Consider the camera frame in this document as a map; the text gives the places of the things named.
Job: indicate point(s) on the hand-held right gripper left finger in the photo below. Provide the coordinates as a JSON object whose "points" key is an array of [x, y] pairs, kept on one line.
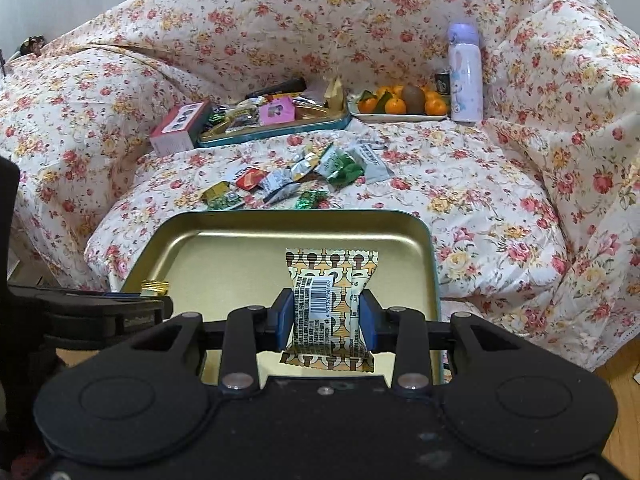
{"points": [[282, 312]]}

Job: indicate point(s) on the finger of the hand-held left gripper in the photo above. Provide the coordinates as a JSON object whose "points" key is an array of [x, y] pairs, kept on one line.
{"points": [[110, 320], [60, 292]]}

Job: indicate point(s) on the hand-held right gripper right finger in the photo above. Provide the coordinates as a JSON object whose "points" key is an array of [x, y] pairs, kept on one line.
{"points": [[368, 315]]}

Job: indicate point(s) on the orange patterned snack packet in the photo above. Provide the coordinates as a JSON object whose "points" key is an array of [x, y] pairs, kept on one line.
{"points": [[325, 285]]}

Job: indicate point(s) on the golden candy packet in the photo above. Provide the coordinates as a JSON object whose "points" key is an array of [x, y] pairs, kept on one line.
{"points": [[156, 288]]}

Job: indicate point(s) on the gold tin tray teal rim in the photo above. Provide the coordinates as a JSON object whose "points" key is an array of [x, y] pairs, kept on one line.
{"points": [[225, 260]]}

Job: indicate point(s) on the yellow green pea packet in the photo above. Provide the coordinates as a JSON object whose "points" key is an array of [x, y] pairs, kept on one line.
{"points": [[216, 194]]}

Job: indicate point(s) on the red snack packet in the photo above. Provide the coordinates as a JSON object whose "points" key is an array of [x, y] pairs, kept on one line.
{"points": [[248, 179]]}

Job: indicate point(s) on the green snack bag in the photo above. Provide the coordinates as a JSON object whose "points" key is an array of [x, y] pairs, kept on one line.
{"points": [[341, 169]]}

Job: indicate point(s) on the teal tin full of snacks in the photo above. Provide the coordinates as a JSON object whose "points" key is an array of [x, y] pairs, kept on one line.
{"points": [[280, 132]]}

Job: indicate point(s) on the green candy wrapper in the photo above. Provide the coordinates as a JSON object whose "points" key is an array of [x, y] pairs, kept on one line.
{"points": [[310, 200]]}

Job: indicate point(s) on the grey black-print snack packet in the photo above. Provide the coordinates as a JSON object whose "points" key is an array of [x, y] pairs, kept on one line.
{"points": [[277, 182]]}

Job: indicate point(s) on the grey white snack packet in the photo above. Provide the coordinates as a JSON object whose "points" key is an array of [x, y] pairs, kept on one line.
{"points": [[372, 159]]}

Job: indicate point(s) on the dark small object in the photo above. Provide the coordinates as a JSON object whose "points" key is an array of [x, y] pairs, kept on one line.
{"points": [[31, 46]]}

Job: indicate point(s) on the pink snack packet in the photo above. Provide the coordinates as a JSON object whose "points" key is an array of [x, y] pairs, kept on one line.
{"points": [[276, 112]]}

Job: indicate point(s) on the pale rectangular fruit plate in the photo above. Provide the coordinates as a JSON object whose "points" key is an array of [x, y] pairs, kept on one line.
{"points": [[395, 116]]}

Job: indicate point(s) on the heap of assorted snack packets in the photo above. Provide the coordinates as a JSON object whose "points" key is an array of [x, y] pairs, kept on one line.
{"points": [[235, 115]]}

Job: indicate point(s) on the red cardboard box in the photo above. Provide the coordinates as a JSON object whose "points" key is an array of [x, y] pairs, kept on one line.
{"points": [[180, 127]]}

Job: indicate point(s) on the brown kiwi fruit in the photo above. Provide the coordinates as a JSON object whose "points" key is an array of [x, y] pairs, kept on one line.
{"points": [[414, 100]]}

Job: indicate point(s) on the black remote control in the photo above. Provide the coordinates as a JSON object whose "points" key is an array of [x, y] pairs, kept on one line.
{"points": [[277, 87]]}

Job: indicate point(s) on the brown paper bag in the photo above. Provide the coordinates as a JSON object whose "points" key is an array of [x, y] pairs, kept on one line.
{"points": [[334, 92]]}

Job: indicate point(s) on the dark coffee can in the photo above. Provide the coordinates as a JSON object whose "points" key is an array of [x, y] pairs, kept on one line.
{"points": [[442, 84]]}

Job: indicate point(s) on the purple rabbit thermos bottle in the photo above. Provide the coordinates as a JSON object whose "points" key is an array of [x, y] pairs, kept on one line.
{"points": [[465, 75]]}

